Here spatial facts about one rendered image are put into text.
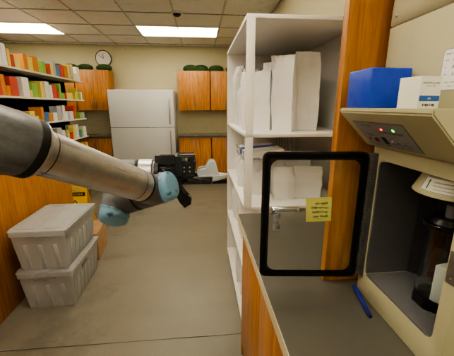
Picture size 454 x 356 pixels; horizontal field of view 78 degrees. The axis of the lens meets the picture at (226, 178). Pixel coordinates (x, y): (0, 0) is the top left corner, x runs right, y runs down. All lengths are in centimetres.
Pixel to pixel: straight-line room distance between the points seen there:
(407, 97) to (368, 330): 59
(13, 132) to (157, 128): 496
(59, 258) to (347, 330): 207
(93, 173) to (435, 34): 74
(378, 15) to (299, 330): 87
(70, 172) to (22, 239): 201
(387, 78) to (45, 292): 255
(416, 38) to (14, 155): 82
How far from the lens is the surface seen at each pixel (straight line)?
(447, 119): 60
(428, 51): 80
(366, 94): 76
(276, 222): 86
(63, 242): 242
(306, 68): 197
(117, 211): 77
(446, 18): 78
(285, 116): 180
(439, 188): 78
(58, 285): 262
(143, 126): 543
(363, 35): 95
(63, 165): 52
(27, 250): 256
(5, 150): 48
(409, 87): 69
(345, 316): 95
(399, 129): 69
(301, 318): 90
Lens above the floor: 151
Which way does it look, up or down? 14 degrees down
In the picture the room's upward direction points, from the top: straight up
